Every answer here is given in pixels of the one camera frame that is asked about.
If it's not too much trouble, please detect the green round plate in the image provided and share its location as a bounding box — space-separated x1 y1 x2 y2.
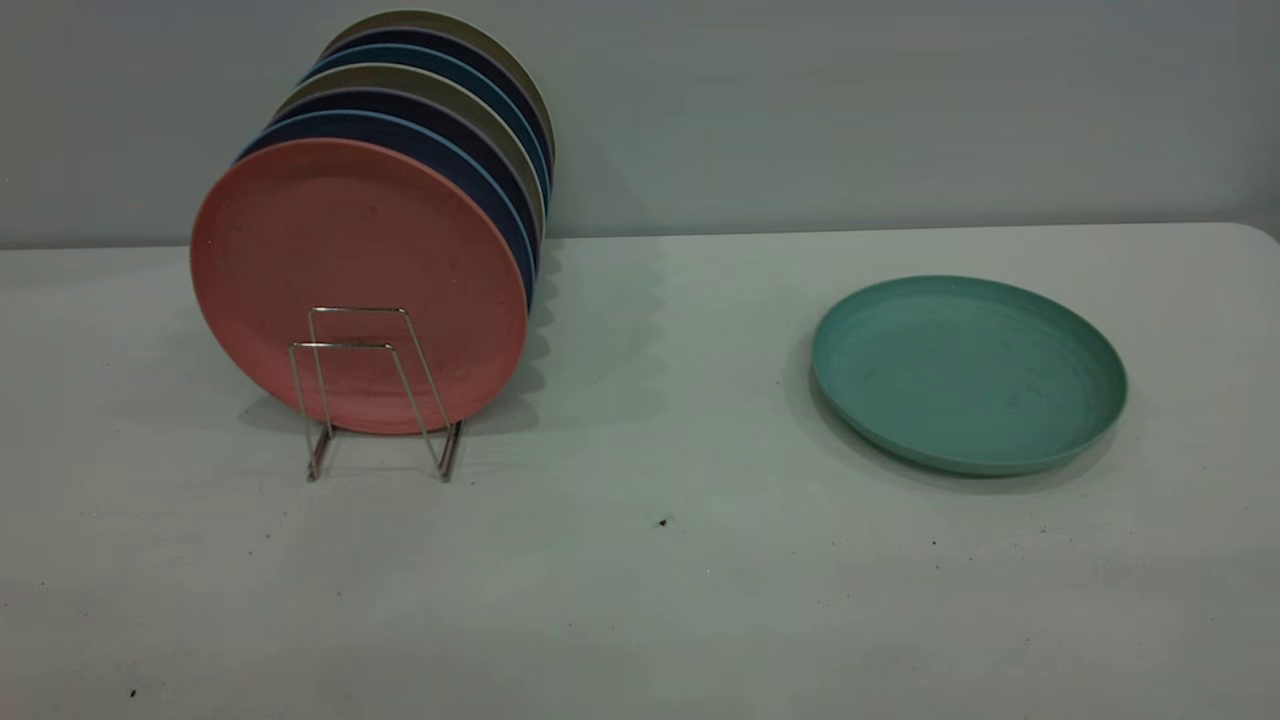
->
810 276 1129 477

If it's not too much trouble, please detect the pink round plate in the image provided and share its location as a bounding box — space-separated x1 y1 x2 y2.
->
190 138 529 436

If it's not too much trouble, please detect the dark purple round plate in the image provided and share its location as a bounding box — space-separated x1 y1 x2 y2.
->
272 87 542 273
322 27 554 169

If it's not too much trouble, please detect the teal blue round plate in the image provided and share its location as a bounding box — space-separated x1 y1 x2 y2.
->
300 43 552 208

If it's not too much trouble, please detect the beige round plate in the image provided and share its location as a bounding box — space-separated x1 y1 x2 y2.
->
275 63 547 241
322 9 557 153

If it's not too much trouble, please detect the metal wire plate rack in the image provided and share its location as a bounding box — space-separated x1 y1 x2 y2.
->
289 307 464 484

